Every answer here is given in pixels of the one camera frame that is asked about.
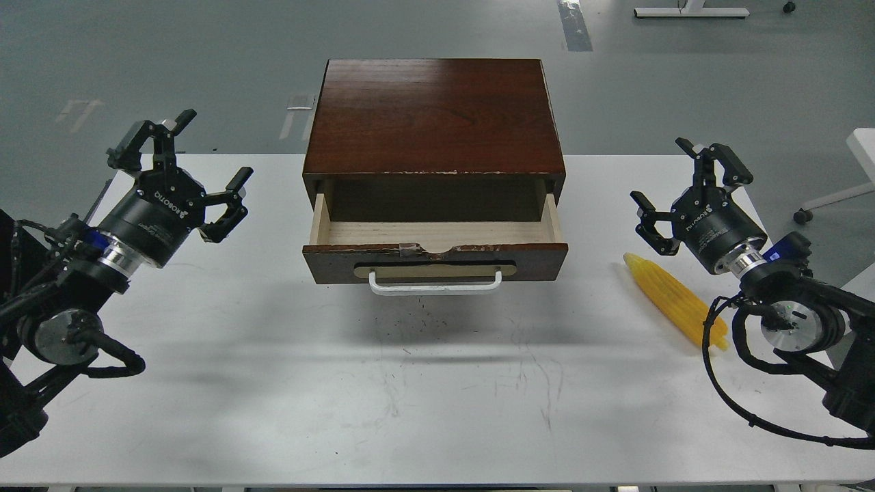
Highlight yellow corn cob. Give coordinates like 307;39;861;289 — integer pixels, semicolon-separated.
622;252;709;348

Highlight white chair base with wheel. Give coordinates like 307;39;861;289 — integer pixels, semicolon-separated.
793;128;875;225

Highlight wooden drawer with white handle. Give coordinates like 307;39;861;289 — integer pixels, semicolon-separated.
302;194;569;286

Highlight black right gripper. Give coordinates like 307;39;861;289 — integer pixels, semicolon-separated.
630;137;768;275

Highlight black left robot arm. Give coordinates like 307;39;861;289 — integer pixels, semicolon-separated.
2;109;253;456

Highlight dark wooden cabinet box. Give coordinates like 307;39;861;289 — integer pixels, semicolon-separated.
302;58;566;222

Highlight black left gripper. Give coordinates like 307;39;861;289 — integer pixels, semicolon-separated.
98;109;254;268

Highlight white table leg base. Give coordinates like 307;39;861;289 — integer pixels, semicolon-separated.
632;1;750;19

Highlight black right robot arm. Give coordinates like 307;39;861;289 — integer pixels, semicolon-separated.
630;137;873;450

